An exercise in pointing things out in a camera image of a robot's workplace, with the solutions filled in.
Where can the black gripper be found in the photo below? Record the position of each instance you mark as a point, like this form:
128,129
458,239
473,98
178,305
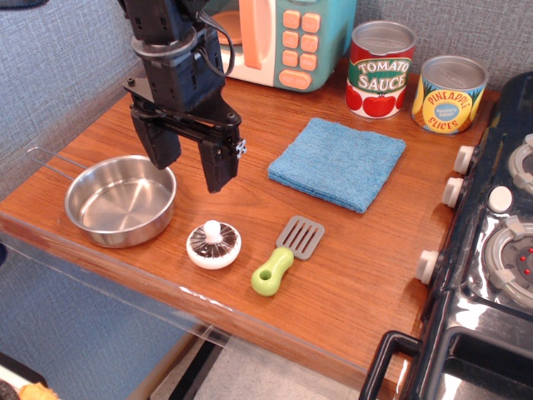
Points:
181,96

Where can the blue cloth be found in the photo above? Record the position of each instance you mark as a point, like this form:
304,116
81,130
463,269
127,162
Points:
338,164

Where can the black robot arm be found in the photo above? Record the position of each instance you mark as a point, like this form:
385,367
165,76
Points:
171,15

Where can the stainless steel pan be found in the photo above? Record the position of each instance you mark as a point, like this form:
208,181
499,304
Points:
120,202

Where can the white toy mushroom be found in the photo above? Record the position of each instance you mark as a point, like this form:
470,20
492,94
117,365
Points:
214,245

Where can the green grey toy spatula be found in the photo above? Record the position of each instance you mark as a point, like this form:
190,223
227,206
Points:
298,240

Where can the teal toy microwave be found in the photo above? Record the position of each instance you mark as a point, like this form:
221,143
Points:
292,45

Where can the clear acrylic table guard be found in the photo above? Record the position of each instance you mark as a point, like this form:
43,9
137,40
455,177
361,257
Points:
182,297

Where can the tomato sauce can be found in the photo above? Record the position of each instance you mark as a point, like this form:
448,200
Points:
379,66

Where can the white stove knob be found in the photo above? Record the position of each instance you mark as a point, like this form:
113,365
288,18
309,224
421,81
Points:
452,191
426,266
463,159

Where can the pineapple slices can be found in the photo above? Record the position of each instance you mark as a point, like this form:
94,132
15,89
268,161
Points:
449,92

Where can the yellow plush toy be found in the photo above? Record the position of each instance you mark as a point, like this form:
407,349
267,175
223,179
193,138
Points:
36,391

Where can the black toy stove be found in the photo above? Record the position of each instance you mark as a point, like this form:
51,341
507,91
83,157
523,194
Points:
476,339

